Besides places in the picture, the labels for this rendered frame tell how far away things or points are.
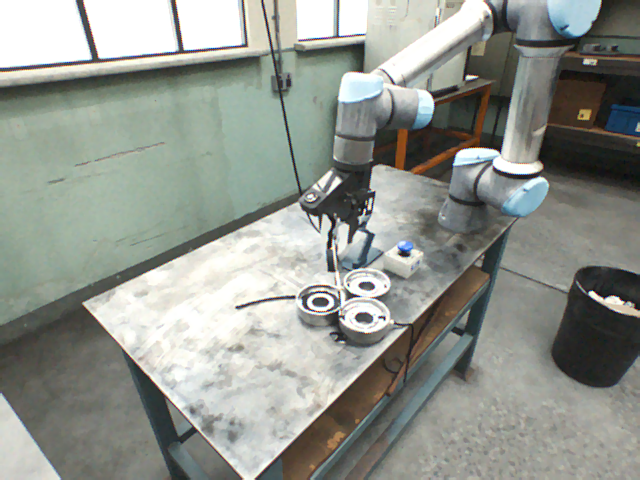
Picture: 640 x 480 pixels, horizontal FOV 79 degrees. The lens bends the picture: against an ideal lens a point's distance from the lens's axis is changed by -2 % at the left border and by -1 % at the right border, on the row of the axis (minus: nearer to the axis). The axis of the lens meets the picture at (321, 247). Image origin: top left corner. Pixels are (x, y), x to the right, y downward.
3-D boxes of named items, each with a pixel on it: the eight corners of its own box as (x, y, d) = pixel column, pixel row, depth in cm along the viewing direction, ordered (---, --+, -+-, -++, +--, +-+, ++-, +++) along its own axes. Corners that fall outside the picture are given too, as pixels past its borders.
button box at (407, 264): (406, 279, 98) (409, 263, 95) (383, 268, 102) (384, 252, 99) (423, 265, 103) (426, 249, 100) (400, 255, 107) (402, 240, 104)
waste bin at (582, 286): (621, 410, 157) (672, 332, 134) (533, 366, 176) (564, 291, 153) (634, 360, 179) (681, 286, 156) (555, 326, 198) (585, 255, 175)
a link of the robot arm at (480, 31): (499, -38, 91) (331, 78, 86) (541, -42, 83) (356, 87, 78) (504, 14, 98) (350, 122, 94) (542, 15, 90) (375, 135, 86)
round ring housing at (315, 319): (289, 321, 85) (288, 307, 83) (307, 292, 94) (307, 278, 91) (335, 334, 82) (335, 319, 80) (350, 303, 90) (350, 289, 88)
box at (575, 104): (600, 132, 329) (618, 84, 309) (537, 122, 354) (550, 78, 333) (605, 122, 356) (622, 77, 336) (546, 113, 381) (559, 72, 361)
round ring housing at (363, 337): (338, 346, 79) (339, 331, 77) (338, 311, 88) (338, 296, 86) (391, 347, 79) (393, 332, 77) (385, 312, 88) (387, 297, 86)
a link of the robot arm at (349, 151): (358, 143, 70) (324, 133, 75) (354, 168, 72) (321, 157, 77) (382, 139, 75) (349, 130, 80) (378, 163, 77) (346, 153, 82)
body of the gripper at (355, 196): (372, 217, 83) (382, 161, 78) (347, 227, 78) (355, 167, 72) (344, 205, 88) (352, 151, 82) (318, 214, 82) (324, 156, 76)
